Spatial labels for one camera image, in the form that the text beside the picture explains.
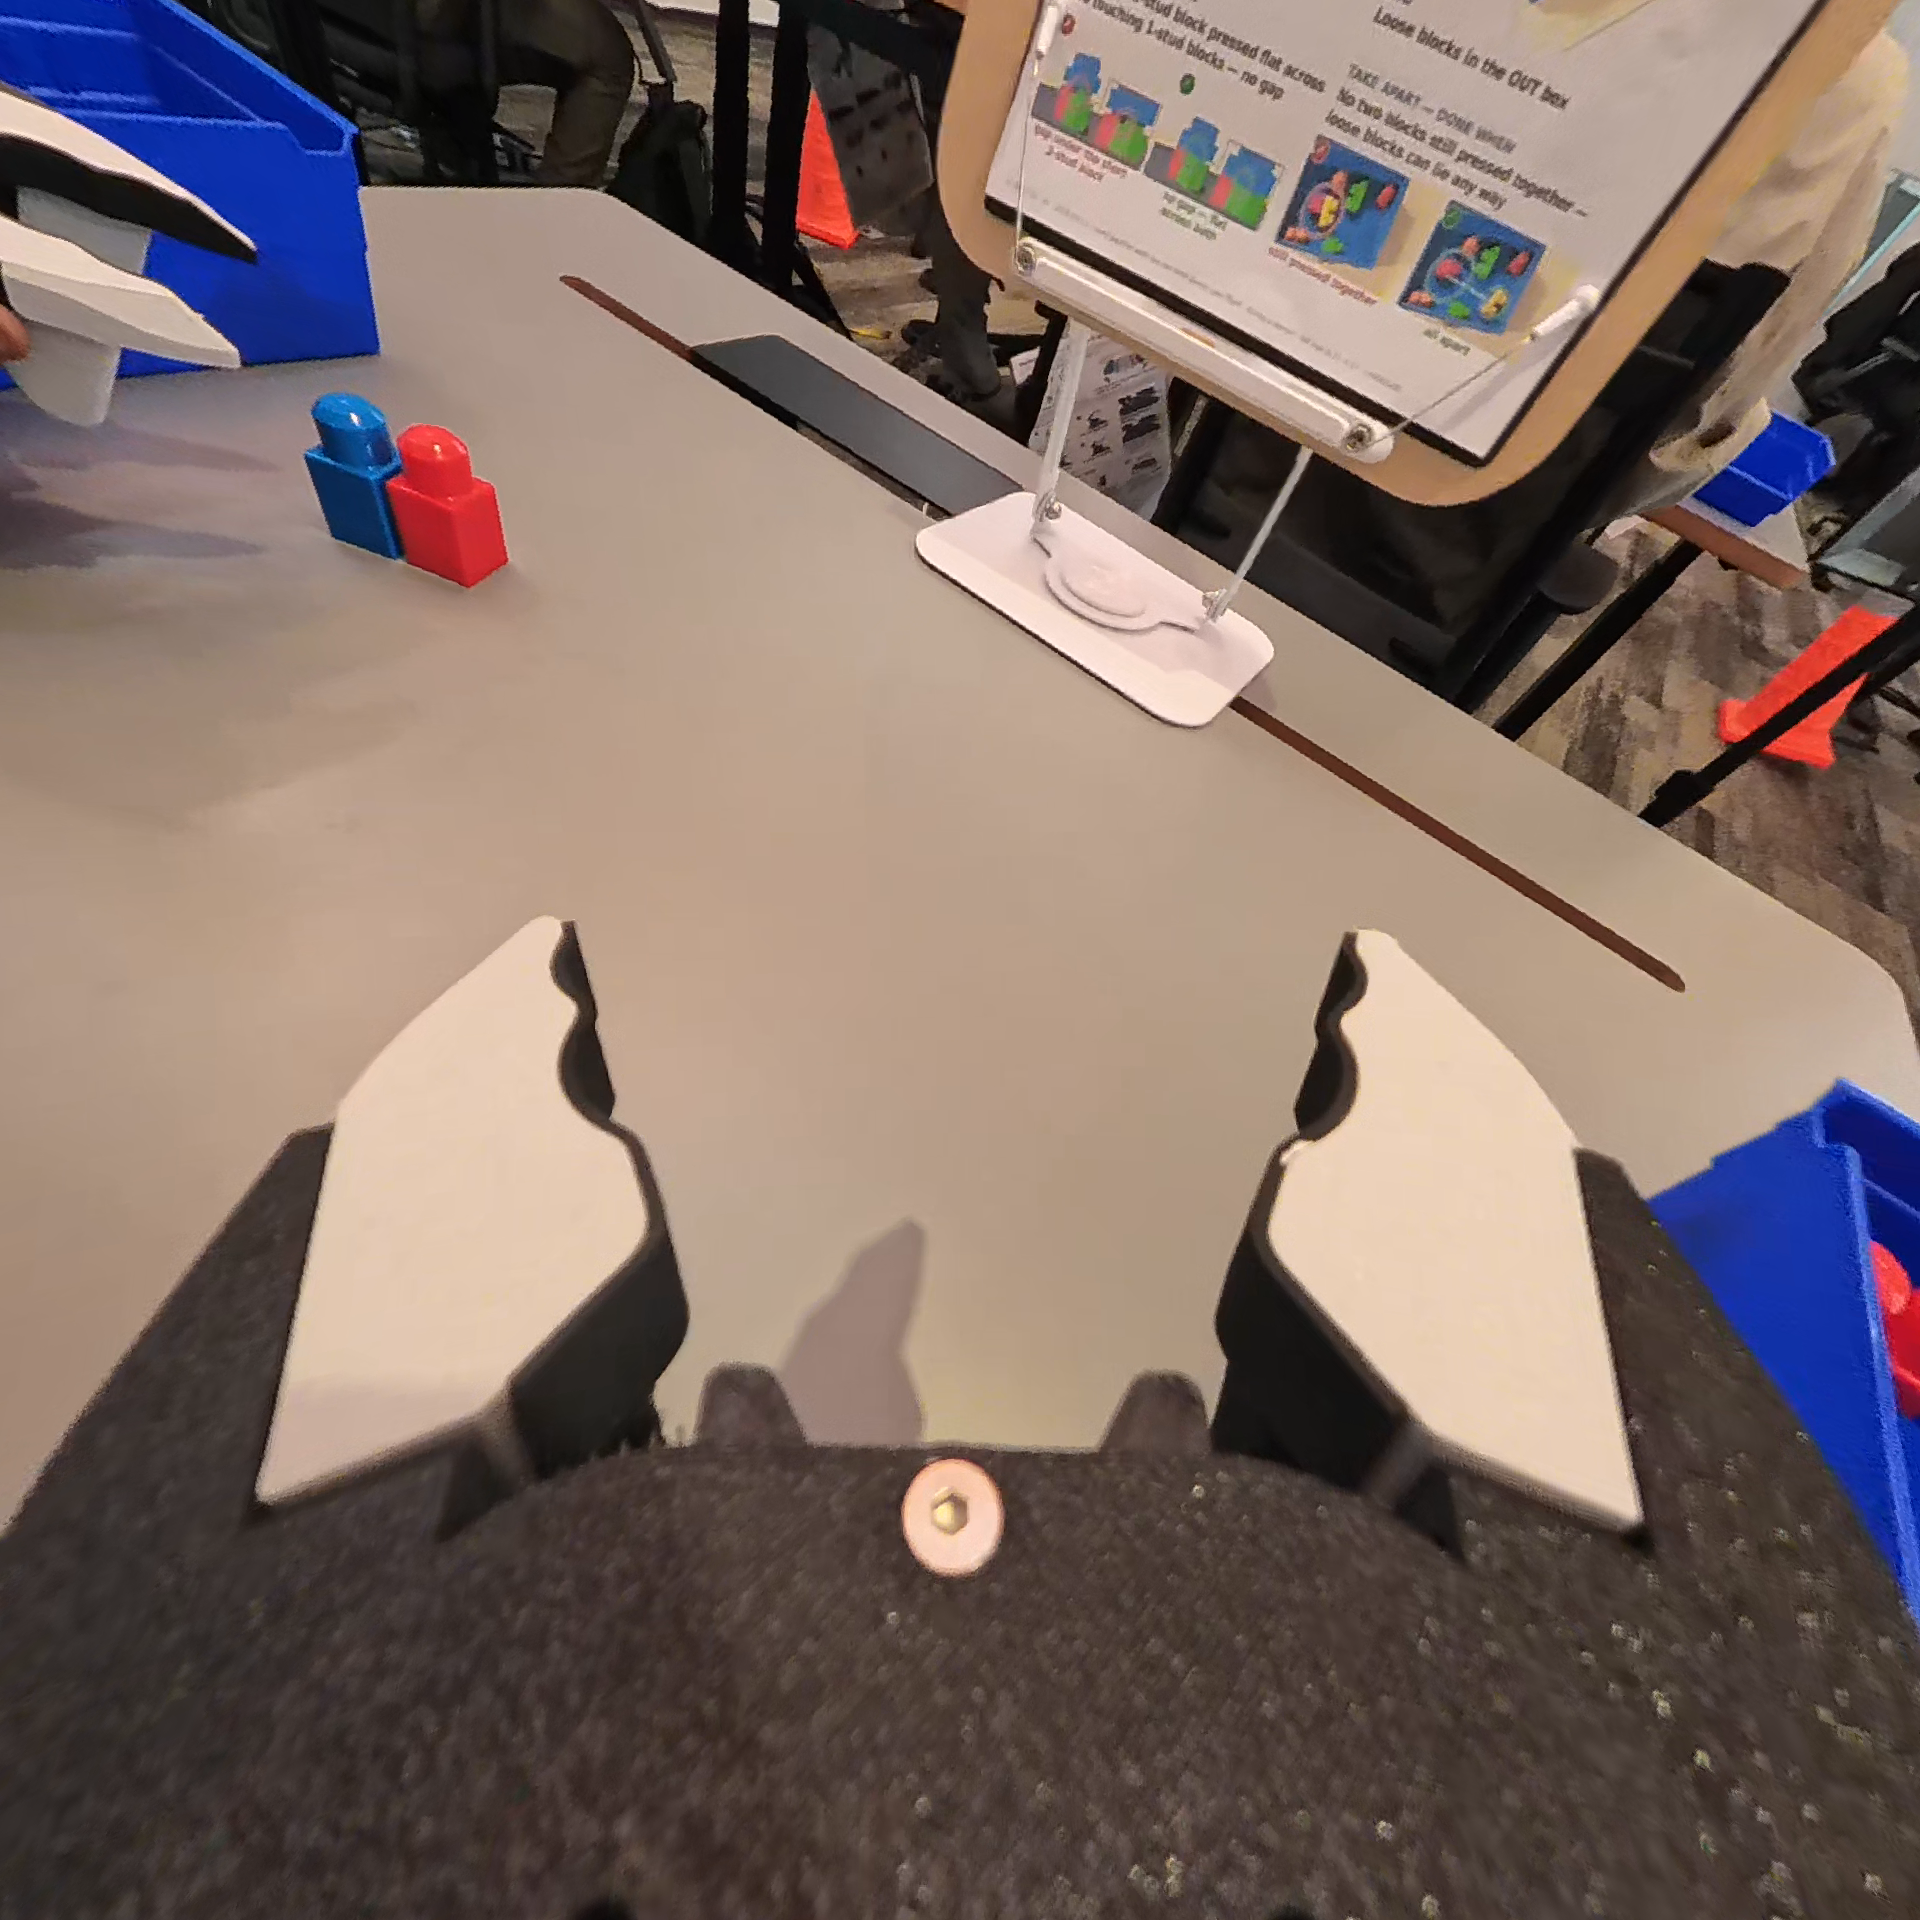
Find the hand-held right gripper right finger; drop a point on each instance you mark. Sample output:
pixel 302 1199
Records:
pixel 1441 1215

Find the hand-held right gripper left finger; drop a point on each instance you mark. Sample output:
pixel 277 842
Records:
pixel 464 1203

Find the blue one-stud mega block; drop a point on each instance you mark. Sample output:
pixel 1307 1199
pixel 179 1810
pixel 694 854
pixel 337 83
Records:
pixel 344 488

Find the white printed paper sheet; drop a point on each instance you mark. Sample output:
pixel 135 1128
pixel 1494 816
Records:
pixel 1115 434

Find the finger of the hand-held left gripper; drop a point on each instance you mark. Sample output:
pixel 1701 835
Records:
pixel 90 307
pixel 90 172

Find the orange traffic cone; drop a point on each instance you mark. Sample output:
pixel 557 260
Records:
pixel 825 190

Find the red two-stud mega block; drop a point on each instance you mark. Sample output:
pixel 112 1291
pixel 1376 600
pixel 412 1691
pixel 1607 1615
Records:
pixel 1899 1323

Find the small blue plastic bin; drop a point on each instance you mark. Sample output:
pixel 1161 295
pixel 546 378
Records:
pixel 1771 471

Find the black tripod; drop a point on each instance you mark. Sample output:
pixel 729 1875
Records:
pixel 1783 720

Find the red one-stud mega block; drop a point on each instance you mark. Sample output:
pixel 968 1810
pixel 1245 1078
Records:
pixel 452 518

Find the dark backpack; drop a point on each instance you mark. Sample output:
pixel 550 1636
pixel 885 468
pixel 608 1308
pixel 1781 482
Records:
pixel 667 165

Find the printed instruction sheet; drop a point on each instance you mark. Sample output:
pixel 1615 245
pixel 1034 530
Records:
pixel 1350 180

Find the black flat panel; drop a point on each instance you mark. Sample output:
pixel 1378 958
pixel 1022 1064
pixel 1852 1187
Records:
pixel 853 415

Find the white metal book stand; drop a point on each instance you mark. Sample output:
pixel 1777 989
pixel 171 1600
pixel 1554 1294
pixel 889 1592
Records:
pixel 1108 640

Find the instruction sheet on board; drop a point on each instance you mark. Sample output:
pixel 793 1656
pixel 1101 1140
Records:
pixel 977 133

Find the large blue plastic bin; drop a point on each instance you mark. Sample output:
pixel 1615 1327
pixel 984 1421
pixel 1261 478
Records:
pixel 284 226

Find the blue plastic bin with blocks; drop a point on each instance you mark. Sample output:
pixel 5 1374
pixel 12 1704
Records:
pixel 1771 1276

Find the wooden side table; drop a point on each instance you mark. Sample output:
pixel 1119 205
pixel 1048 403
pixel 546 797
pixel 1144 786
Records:
pixel 1727 548

